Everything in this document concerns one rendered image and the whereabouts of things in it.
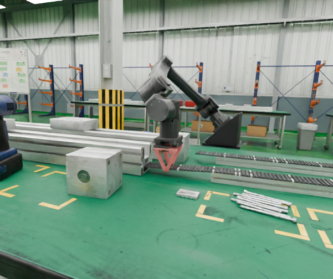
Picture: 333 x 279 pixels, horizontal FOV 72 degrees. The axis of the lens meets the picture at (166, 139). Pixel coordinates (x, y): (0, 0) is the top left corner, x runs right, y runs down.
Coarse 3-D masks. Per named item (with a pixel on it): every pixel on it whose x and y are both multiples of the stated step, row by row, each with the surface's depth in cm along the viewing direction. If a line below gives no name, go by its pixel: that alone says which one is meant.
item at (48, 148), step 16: (16, 144) 78; (32, 144) 76; (48, 144) 76; (64, 144) 73; (80, 144) 71; (96, 144) 69; (112, 144) 69; (128, 144) 75; (144, 144) 73; (32, 160) 77; (48, 160) 75; (64, 160) 74; (128, 160) 67; (144, 160) 69
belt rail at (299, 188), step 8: (216, 176) 64; (224, 176) 63; (232, 176) 63; (240, 176) 62; (232, 184) 63; (240, 184) 63; (248, 184) 62; (256, 184) 61; (264, 184) 61; (272, 184) 61; (280, 184) 60; (288, 184) 59; (296, 184) 59; (304, 184) 58; (296, 192) 59; (304, 192) 58; (312, 192) 58; (320, 192) 57; (328, 192) 58
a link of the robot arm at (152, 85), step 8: (168, 56) 100; (160, 64) 90; (168, 64) 96; (152, 72) 79; (160, 72) 80; (152, 80) 64; (144, 88) 65; (152, 88) 64; (160, 88) 64; (144, 96) 65
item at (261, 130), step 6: (204, 120) 590; (192, 126) 567; (204, 126) 558; (210, 126) 554; (252, 126) 522; (258, 126) 516; (264, 126) 521; (156, 132) 594; (252, 132) 524; (258, 132) 518; (264, 132) 512
